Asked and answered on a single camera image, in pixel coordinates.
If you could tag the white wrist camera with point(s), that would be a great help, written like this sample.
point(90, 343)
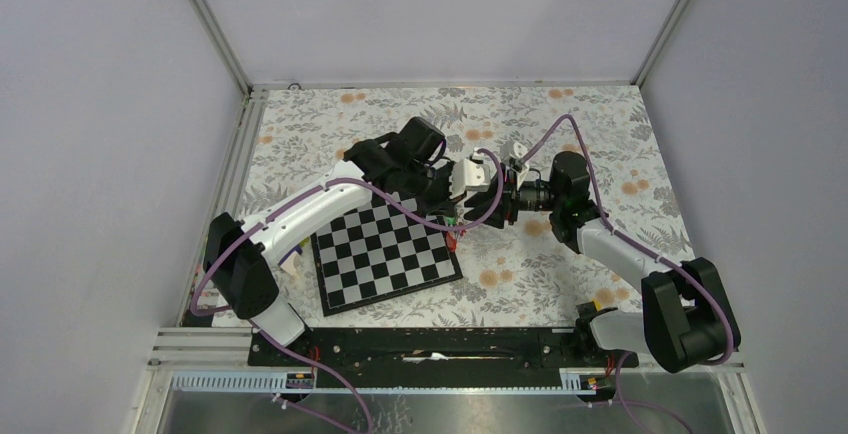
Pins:
point(470, 175)
point(513, 155)

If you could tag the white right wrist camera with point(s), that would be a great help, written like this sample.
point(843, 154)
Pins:
point(513, 155)

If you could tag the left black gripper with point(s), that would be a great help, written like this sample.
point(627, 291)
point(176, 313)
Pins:
point(444, 205)

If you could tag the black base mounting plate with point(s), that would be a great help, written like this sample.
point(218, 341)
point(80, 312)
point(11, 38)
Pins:
point(347, 352)

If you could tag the grey slotted cable duct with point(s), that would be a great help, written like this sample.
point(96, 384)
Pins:
point(522, 382)

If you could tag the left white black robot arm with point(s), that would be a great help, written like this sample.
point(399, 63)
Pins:
point(239, 253)

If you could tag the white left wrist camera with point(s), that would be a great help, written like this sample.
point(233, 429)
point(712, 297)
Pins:
point(470, 175)

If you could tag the floral patterned table mat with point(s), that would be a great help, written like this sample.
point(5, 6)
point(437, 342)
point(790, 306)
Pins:
point(514, 277)

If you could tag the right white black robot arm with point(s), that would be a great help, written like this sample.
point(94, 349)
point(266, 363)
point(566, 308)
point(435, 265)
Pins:
point(686, 318)

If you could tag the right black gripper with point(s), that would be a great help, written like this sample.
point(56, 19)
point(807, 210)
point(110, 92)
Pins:
point(510, 203)

